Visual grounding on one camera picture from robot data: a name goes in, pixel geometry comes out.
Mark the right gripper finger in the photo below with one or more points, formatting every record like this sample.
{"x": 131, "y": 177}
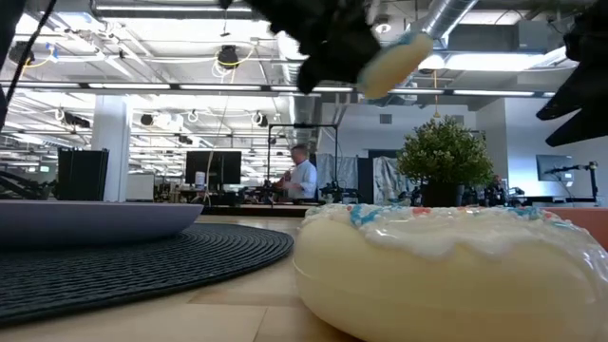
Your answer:
{"x": 584, "y": 92}
{"x": 589, "y": 126}

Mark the silver ceiling air duct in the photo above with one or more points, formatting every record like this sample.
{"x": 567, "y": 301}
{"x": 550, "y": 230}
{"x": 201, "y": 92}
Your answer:
{"x": 301, "y": 119}
{"x": 446, "y": 16}

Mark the black ceiling device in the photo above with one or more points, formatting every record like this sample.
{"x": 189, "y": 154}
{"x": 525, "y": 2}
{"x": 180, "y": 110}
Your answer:
{"x": 21, "y": 52}
{"x": 228, "y": 57}

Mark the large blue frosted donut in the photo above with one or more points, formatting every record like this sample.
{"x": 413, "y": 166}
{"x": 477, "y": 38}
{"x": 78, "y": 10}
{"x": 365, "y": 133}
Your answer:
{"x": 394, "y": 66}

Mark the large white blue-drizzled donut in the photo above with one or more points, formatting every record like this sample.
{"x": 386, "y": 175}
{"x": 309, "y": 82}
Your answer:
{"x": 427, "y": 294}

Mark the black background robot arm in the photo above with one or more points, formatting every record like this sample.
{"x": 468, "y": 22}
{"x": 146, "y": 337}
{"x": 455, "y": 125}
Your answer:
{"x": 24, "y": 187}

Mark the black computer monitor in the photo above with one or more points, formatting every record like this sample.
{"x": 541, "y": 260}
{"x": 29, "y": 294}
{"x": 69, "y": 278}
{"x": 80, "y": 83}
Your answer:
{"x": 223, "y": 167}

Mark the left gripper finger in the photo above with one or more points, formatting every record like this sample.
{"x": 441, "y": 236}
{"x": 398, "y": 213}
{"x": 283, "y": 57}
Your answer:
{"x": 361, "y": 45}
{"x": 328, "y": 71}

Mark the dark round woven placemat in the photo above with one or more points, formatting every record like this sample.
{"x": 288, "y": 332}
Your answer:
{"x": 142, "y": 271}

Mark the white square pillar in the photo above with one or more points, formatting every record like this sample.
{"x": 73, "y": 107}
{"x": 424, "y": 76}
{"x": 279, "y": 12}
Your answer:
{"x": 111, "y": 142}

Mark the white bottle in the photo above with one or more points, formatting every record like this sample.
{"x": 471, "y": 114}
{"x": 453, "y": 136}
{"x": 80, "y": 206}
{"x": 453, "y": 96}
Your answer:
{"x": 200, "y": 178}

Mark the person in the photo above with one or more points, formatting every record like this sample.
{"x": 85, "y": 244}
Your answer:
{"x": 496, "y": 190}
{"x": 304, "y": 178}

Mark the black rectangular cabinet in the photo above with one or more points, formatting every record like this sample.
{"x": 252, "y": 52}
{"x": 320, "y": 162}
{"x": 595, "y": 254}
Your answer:
{"x": 83, "y": 173}

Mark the lavender round plate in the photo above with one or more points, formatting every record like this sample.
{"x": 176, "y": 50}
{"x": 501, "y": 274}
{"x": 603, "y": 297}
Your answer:
{"x": 95, "y": 223}

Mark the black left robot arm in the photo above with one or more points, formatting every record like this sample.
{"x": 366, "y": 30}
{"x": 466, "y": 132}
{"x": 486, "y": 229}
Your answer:
{"x": 9, "y": 19}

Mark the silver foil sheet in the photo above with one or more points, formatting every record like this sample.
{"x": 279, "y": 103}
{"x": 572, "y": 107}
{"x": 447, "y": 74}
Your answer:
{"x": 344, "y": 171}
{"x": 387, "y": 180}

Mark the grey wall monitor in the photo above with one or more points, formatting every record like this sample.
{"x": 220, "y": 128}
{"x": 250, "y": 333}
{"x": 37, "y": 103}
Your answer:
{"x": 553, "y": 166}

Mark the small potted green plant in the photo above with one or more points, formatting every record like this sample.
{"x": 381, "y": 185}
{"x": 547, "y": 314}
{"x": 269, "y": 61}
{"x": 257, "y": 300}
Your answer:
{"x": 442, "y": 157}

